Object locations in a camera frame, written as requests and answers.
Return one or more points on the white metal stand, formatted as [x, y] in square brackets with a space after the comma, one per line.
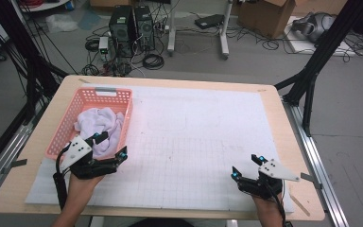
[223, 38]

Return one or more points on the small white power unit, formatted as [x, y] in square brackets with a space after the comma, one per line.
[103, 47]

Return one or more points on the grey headset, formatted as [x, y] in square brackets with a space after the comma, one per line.
[312, 26]

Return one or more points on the clear plastic bag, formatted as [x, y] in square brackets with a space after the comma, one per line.
[61, 22]

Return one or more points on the black computer tower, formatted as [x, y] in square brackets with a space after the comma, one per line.
[121, 31]
[145, 28]

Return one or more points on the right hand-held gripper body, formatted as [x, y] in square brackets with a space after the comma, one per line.
[264, 187]

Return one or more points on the flat black device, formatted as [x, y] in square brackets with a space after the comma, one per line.
[208, 21]

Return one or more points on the white floor board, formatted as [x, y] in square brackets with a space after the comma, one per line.
[299, 45]

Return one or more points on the black metal frame post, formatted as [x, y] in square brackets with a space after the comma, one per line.
[324, 47]
[22, 47]

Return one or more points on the grey metal bracket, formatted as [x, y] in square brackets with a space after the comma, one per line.
[17, 164]
[310, 179]

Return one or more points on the person's left hand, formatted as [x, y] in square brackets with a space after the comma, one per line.
[80, 187]

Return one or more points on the white grid mat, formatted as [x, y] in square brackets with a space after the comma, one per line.
[186, 142]

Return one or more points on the person's right hand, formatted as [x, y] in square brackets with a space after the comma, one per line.
[271, 208]

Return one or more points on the aluminium rail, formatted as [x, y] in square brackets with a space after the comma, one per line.
[315, 157]
[3, 160]

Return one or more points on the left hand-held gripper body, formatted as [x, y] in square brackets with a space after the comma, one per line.
[82, 167]

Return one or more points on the lilac printed towel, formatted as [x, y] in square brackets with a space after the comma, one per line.
[99, 123]

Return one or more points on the open cardboard box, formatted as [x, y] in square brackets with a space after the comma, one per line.
[264, 15]

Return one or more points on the pink plastic basket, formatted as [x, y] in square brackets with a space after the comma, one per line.
[66, 126]

